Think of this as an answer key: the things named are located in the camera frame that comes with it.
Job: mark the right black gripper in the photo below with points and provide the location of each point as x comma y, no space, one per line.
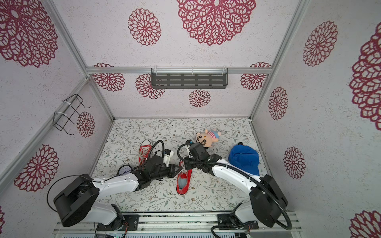
192,162

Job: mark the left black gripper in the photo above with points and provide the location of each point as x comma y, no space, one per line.
172,169

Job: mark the red canvas sneaker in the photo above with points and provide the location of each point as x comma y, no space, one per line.
189,174
144,151

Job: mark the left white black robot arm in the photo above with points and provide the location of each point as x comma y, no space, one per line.
78,201

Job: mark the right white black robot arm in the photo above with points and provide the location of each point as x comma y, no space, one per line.
267,202

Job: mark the light blue insole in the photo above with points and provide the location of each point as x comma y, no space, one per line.
182,181

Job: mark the cartoon boy plush doll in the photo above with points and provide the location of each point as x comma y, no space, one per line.
208,137

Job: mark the blue cap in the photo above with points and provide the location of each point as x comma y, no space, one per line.
245,158

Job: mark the round pressure gauge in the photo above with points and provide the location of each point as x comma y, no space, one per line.
125,169

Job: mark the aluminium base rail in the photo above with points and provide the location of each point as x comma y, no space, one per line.
155,222

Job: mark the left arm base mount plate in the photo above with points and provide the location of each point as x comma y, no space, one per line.
127,223

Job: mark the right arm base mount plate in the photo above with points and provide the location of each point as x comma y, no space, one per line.
230,221

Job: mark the grey metal wall shelf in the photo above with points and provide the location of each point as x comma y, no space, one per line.
189,79

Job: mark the black wire wall rack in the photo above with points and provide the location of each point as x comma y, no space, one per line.
61,119

